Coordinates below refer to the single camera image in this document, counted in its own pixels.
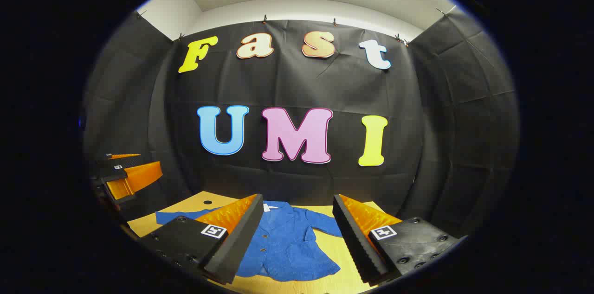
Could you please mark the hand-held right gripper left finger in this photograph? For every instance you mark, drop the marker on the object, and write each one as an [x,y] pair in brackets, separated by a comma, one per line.
[232,247]

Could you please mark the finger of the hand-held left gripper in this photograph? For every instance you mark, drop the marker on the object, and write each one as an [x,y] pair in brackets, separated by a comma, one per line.
[134,178]
[123,162]

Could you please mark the black backdrop cloth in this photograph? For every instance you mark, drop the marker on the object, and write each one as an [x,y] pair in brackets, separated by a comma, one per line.
[297,85]

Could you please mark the row of backdrop clips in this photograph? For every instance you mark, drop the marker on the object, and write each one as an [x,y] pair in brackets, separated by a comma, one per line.
[265,19]

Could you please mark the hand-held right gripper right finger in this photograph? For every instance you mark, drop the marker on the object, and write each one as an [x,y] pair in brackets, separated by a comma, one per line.
[359,247]

